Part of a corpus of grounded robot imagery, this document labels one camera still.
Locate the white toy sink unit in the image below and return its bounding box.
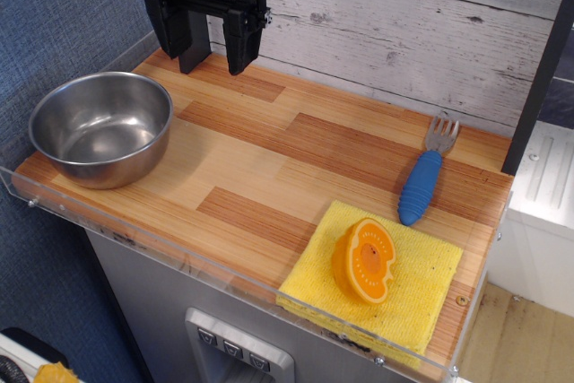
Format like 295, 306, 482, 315
487, 121, 573, 316

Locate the orange plastic pumpkin slice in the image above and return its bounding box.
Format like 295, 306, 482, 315
331, 218, 396, 305

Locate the black vertical post left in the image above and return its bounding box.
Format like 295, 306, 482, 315
178, 12, 212, 74

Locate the yellow sponge cloth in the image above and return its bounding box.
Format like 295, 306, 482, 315
276, 201, 463, 361

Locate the grey toy fridge cabinet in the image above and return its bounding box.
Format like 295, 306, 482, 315
87, 228, 406, 382

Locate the stainless steel bowl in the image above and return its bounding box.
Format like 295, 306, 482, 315
29, 72, 174, 189

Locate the yellow object bottom left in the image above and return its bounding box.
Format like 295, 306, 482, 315
33, 362, 80, 383

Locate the black vertical post right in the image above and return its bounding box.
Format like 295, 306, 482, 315
501, 0, 573, 176

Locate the black vertical post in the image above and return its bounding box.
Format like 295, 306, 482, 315
501, 0, 573, 176
178, 12, 212, 74

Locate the silver dispenser button panel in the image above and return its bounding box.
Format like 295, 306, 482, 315
185, 308, 295, 382

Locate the blue handled metal fork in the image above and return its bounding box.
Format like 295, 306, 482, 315
397, 117, 460, 226

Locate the clear acrylic edge guard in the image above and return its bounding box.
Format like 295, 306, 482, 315
1, 170, 487, 382

